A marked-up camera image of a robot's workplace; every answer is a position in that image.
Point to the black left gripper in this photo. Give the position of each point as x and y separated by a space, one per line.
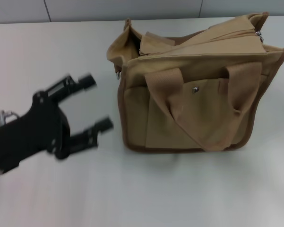
33 134

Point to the khaki canvas food bag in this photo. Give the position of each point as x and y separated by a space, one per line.
203 118

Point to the silver zipper pull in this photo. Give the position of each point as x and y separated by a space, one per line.
258 35

